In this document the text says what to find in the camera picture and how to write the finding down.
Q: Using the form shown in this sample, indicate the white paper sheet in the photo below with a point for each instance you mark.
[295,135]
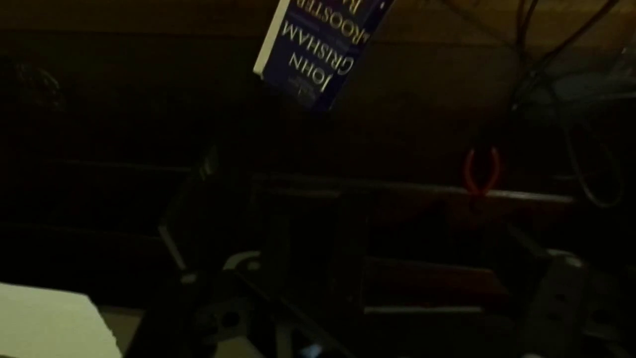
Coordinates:
[46,324]

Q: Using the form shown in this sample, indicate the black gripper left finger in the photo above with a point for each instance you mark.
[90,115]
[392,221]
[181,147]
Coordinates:
[189,219]

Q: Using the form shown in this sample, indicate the dark wooden secretary cabinet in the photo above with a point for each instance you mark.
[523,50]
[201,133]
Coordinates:
[398,151]

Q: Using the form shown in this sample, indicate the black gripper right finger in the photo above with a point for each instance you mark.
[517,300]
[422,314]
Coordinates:
[549,284]

